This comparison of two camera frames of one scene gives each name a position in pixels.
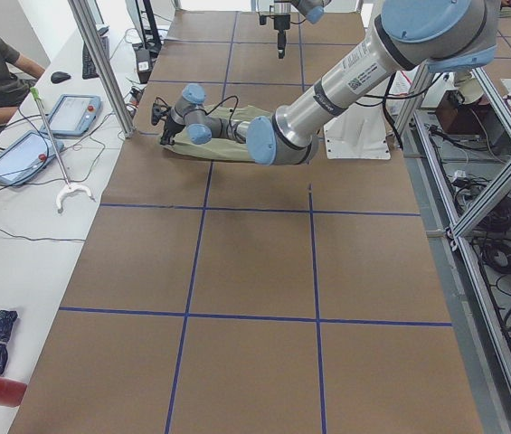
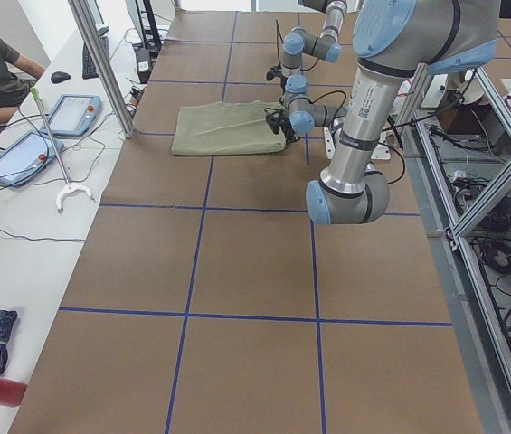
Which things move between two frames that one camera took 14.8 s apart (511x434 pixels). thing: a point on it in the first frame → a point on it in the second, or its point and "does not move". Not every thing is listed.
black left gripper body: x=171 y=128 → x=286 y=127
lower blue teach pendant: x=23 y=158 does not move
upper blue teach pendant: x=72 y=115 does not move
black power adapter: x=144 y=64 does not move
